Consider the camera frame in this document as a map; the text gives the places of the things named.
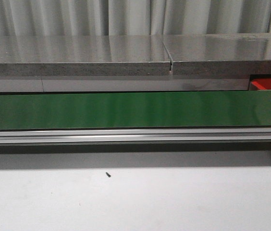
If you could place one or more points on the green conveyor belt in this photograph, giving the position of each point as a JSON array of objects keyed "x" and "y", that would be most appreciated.
[{"x": 136, "y": 110}]

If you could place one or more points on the red plastic bin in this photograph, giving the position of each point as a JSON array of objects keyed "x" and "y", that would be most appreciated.
[{"x": 260, "y": 84}]

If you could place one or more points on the grey stone slab right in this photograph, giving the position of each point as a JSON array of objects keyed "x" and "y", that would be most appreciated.
[{"x": 220, "y": 54}]

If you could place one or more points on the grey stone slab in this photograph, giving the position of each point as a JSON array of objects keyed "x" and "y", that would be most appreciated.
[
  {"x": 220, "y": 54},
  {"x": 83, "y": 56}
]

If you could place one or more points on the grey stone slab left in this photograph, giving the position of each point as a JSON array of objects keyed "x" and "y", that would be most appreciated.
[{"x": 83, "y": 56}]

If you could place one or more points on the grey pleated curtain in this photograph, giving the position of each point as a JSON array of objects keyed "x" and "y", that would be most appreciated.
[{"x": 133, "y": 17}]

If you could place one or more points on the aluminium conveyor side rail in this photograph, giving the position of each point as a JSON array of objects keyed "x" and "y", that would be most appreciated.
[{"x": 135, "y": 135}]

